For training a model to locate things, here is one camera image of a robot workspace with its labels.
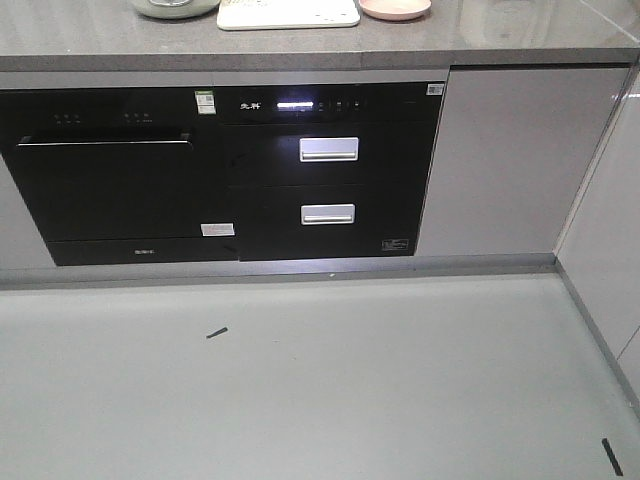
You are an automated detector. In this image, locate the pale green electric cooking pot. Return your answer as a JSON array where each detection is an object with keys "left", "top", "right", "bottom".
[{"left": 131, "top": 0, "right": 220, "bottom": 20}]

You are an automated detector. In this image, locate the black built-in dishwasher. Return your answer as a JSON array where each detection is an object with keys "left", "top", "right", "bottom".
[{"left": 1, "top": 87, "right": 238, "bottom": 266}]

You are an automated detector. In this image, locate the grey cabinet door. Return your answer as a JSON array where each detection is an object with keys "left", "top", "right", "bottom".
[{"left": 416, "top": 67, "right": 628, "bottom": 256}]

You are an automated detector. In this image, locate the black floor strip right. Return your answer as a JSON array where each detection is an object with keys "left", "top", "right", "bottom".
[{"left": 601, "top": 438, "right": 624, "bottom": 477}]

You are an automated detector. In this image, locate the pink round plate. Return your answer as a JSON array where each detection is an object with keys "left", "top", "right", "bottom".
[{"left": 358, "top": 0, "right": 432, "bottom": 21}]

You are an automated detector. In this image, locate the black two-drawer disinfection cabinet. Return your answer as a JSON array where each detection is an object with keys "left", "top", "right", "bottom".
[{"left": 216, "top": 81, "right": 445, "bottom": 261}]

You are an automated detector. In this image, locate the grey side cabinet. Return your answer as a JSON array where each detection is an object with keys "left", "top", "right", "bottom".
[{"left": 558, "top": 82, "right": 639, "bottom": 396}]

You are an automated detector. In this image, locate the small black floor strip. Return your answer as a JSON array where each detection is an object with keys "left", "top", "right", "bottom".
[{"left": 205, "top": 327, "right": 228, "bottom": 339}]

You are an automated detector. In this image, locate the cream bear serving tray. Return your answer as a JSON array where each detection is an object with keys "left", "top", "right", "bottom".
[{"left": 217, "top": 0, "right": 360, "bottom": 31}]

